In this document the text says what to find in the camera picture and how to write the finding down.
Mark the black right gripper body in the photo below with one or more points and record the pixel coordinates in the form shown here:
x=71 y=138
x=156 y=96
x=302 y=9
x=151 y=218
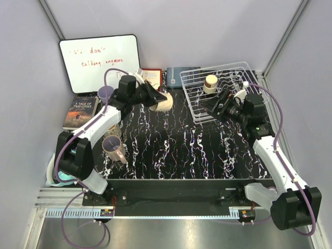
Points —
x=233 y=111

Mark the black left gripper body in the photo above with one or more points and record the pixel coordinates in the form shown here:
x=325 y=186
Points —
x=135 y=98

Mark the cream and brown cup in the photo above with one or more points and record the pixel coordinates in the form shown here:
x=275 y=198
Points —
x=210 y=84

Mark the cream ribbed cup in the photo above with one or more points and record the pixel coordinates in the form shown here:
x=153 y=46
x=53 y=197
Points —
x=165 y=105

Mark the lavender cup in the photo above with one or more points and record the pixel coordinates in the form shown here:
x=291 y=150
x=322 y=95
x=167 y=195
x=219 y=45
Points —
x=104 y=93

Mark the white patterned mug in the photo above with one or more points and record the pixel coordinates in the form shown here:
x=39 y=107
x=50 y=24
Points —
x=114 y=130

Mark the pink cup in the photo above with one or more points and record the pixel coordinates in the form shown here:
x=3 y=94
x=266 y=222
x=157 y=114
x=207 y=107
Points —
x=113 y=147

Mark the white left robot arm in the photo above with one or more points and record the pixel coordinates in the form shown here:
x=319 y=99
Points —
x=74 y=155

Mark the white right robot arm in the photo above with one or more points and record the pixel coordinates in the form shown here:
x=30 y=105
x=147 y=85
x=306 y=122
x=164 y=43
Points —
x=293 y=204

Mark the red and cream book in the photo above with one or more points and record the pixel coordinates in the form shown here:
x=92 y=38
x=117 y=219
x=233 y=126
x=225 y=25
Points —
x=154 y=76

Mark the dark blue book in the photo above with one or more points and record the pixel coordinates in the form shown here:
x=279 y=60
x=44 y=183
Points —
x=173 y=76

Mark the A Tale of Two Cities book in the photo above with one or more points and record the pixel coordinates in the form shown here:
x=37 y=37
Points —
x=82 y=109

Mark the white dry-erase board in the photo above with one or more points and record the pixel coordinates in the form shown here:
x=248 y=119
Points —
x=87 y=59

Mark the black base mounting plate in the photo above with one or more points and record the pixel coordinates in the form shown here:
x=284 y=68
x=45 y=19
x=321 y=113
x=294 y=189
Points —
x=173 y=198

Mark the white cat-ear headphones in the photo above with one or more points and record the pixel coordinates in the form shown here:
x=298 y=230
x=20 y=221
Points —
x=51 y=180

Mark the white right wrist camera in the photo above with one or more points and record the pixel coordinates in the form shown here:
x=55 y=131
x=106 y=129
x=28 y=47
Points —
x=241 y=94

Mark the white wire dish rack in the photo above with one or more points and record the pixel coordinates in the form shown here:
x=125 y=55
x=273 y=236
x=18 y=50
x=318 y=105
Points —
x=230 y=76

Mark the white slotted cable duct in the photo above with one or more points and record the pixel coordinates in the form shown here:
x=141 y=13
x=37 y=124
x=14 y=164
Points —
x=80 y=213

